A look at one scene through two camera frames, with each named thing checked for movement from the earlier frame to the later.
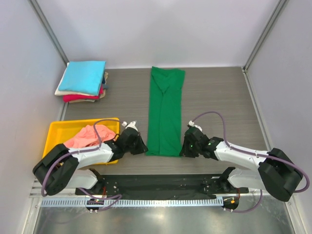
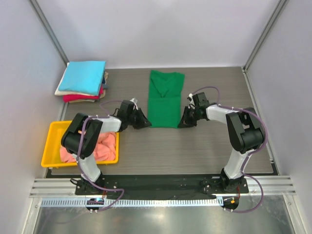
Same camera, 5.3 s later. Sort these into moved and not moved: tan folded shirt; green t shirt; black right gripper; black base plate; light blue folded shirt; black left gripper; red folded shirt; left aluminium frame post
Moved: black right gripper; black left gripper; green t shirt
Not moved: light blue folded shirt; red folded shirt; left aluminium frame post; tan folded shirt; black base plate
